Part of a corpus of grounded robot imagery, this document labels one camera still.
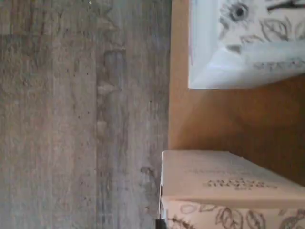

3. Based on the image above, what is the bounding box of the black metal wooden shelf unit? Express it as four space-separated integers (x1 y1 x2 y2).
167 0 305 187

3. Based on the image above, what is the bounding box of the white box green strip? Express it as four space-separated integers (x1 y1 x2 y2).
156 149 305 229

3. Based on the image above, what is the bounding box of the white box pink strip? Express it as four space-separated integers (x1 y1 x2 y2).
187 0 305 90

